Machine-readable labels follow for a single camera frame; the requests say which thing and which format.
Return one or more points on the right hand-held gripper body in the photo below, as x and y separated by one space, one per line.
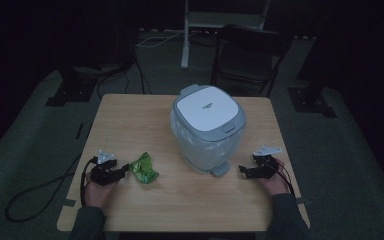
265 165

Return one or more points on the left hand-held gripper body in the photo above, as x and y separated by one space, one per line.
101 173

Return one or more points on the green plastic wrapper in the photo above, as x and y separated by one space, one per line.
143 170

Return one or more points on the person's right hand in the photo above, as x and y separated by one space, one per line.
276 183

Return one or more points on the person's left hand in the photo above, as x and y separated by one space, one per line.
96 195

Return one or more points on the grey tape strip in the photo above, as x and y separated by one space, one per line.
304 200
68 202

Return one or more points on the grey and white trash can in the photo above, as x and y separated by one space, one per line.
206 130

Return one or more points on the black stand base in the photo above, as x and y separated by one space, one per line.
310 100
73 90

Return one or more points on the black folding chair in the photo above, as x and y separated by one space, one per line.
250 56

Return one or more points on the white metal stand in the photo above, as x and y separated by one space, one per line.
188 33

